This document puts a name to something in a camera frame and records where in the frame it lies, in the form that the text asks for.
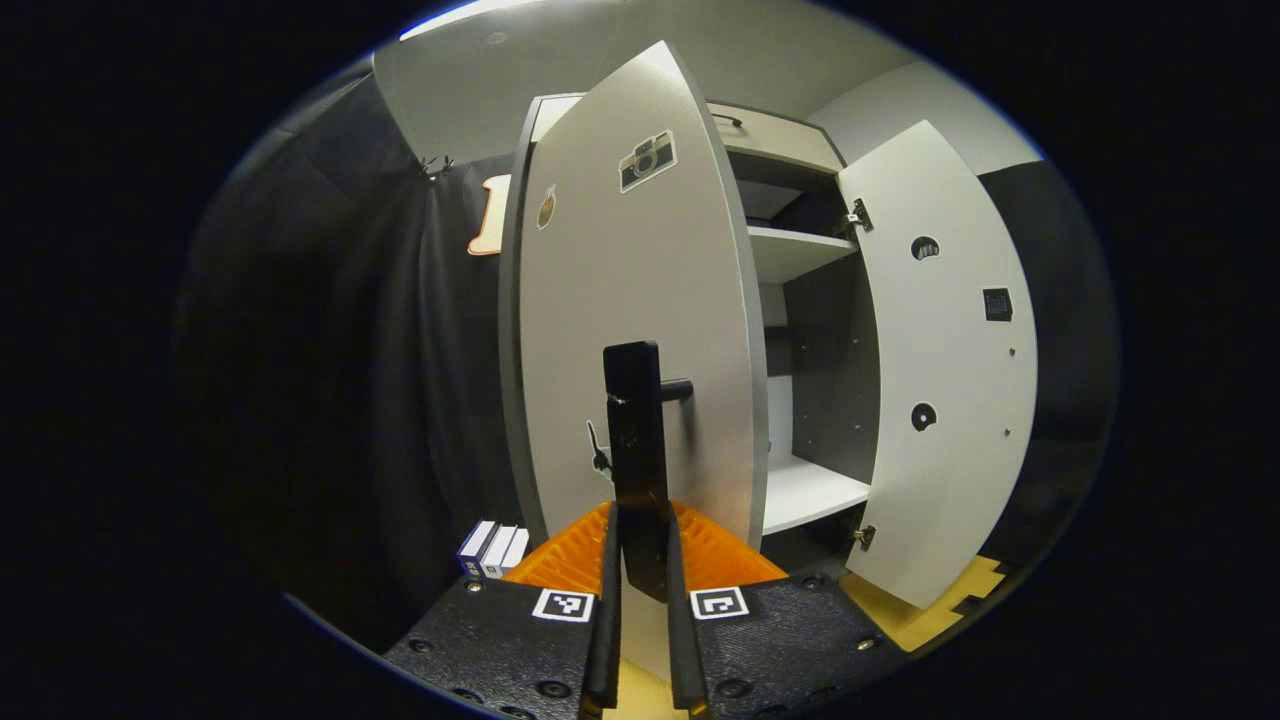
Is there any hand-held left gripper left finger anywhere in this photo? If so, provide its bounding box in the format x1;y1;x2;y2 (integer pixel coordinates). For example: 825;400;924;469
383;500;624;720

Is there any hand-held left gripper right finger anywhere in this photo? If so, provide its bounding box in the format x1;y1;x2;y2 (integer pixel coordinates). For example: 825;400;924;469
665;500;888;720

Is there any black door handle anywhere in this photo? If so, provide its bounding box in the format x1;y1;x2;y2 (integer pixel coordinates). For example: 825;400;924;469
602;340;695;603

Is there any grey double-door shoe cabinet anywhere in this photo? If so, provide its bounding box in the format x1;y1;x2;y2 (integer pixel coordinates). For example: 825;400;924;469
520;93;886;581

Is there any white door with camera sticker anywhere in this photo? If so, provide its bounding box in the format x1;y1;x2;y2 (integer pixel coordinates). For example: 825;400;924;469
498;40;771;683

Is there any white door with glasses sticker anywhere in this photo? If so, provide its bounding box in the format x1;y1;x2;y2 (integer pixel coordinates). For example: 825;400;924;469
836;120;1039;611

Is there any white cabinet shelf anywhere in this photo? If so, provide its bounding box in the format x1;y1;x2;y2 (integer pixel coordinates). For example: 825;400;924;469
748;225;861;285
762;455;873;537

